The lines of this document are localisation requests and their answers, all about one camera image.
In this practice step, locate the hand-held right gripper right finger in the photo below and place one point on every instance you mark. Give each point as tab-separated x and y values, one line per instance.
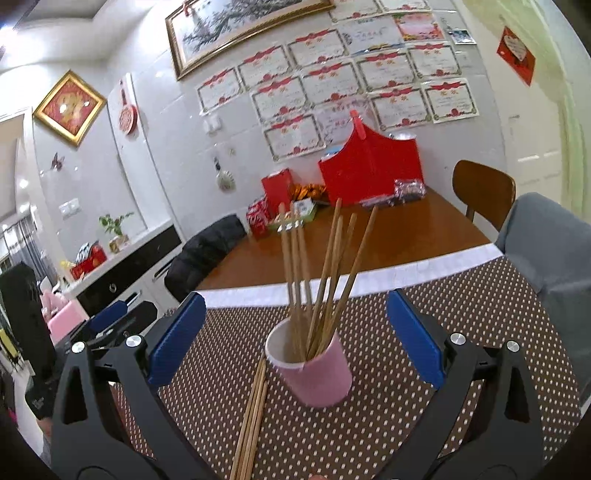
415	341

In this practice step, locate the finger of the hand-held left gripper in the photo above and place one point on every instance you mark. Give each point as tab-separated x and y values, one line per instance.
141	318
108	316

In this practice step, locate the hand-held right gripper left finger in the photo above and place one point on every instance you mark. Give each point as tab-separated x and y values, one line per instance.
178	341

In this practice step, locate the pink paper cup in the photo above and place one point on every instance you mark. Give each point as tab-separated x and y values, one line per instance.
318	378

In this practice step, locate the pile of wooden chopsticks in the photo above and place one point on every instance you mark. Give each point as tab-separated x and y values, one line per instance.
251	424

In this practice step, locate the bunch of wooden chopsticks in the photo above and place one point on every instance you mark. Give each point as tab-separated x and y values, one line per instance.
298	314

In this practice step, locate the white black sideboard cabinet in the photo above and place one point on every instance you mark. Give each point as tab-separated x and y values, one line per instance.
134	272

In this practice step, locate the red tin box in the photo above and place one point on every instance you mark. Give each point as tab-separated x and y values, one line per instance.
92	265

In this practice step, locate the blue white patterned cloth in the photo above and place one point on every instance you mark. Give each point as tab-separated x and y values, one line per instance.
87	250

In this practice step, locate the small potted plant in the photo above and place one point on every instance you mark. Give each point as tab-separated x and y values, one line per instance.
117	242

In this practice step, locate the black jacket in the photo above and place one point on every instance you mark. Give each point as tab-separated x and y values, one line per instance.
203	258

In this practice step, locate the white cloth strip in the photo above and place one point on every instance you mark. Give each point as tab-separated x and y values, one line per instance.
258	295

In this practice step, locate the brown polka-dot tablecloth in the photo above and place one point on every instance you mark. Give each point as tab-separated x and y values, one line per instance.
369	438

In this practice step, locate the dark flat packet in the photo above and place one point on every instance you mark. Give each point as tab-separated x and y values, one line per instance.
381	201

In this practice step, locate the red cola can pack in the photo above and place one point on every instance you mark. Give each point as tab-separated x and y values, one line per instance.
258	219

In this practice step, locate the clear plastic bag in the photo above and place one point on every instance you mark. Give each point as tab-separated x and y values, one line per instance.
410	190

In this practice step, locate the grey garment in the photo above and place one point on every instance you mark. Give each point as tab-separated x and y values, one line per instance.
545	249

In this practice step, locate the hanging brush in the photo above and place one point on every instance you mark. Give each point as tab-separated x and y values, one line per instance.
226	180

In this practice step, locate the wooden chair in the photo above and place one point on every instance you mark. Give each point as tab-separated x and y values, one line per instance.
482	189

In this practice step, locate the green tray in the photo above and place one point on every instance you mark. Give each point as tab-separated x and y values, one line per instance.
308	210

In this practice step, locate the red gift bag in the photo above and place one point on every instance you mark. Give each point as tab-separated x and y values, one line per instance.
369	170

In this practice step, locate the orange snack bag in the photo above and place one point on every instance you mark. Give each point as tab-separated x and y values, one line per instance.
309	191

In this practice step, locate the round red hanging ornament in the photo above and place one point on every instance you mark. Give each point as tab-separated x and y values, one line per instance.
128	119

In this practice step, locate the gold framed red calligraphy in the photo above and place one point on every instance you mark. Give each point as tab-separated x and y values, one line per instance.
69	107

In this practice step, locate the white door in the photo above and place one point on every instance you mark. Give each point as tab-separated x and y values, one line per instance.
531	147

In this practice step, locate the framed blossom painting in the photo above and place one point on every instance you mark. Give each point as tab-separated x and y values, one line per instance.
240	32

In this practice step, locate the red knot ornament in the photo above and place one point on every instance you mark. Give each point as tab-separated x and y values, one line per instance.
187	7

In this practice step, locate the white light switch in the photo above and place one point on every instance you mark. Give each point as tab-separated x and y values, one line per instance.
69	208

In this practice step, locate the butterfly wall decoration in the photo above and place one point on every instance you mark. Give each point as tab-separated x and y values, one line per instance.
57	160

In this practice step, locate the wall of award certificates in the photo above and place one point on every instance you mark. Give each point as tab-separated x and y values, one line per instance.
332	78

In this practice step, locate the red diamond wall decoration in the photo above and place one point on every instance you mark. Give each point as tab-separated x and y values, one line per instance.
515	53

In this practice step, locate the small wall photo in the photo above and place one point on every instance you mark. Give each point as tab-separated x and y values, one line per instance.
461	37

